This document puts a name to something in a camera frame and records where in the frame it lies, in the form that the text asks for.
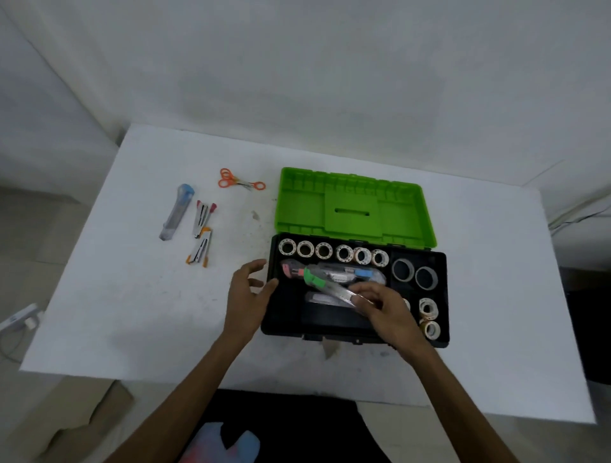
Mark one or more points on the person's left hand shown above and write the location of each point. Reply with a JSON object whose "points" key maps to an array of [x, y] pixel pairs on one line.
{"points": [[243, 310]]}

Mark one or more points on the person's right hand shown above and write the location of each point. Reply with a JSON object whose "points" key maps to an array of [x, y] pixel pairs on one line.
{"points": [[396, 324]]}

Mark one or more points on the black toolbox tray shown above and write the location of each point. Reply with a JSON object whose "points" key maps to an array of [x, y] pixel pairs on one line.
{"points": [[286, 310]]}

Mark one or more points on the black tape roll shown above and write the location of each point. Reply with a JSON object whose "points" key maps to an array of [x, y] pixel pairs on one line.
{"points": [[417, 278]]}

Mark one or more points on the dark tape roll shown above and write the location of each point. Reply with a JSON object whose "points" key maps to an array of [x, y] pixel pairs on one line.
{"points": [[394, 269]]}

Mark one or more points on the pink capped utility knife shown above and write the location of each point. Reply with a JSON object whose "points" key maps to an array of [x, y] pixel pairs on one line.
{"points": [[291, 269]]}

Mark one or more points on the green utility knife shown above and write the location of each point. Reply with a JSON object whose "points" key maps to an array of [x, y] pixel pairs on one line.
{"points": [[315, 279]]}

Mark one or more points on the lone small yellow tape roll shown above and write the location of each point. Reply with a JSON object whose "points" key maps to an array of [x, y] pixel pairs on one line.
{"points": [[317, 251]]}

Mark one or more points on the pink stapler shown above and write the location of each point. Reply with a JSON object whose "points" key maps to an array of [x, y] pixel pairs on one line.
{"points": [[203, 219]]}

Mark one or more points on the black toolbox with green lid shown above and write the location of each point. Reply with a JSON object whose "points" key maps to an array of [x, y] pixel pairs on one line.
{"points": [[300, 205]]}

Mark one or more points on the person's left forearm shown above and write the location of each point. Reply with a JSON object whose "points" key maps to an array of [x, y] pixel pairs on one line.
{"points": [[181, 405]]}

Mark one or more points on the person's right forearm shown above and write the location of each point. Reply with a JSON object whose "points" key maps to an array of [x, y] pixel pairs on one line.
{"points": [[458, 405]]}

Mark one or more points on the person's black clothing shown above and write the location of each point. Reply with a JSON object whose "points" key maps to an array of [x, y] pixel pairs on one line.
{"points": [[286, 420]]}

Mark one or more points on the brown cardboard piece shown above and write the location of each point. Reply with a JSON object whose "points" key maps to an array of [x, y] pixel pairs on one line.
{"points": [[67, 420]]}

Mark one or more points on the white plug adapter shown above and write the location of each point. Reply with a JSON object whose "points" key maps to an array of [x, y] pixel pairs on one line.
{"points": [[33, 322]]}

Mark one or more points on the white power strip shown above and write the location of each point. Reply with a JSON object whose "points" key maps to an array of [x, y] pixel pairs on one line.
{"points": [[16, 318]]}

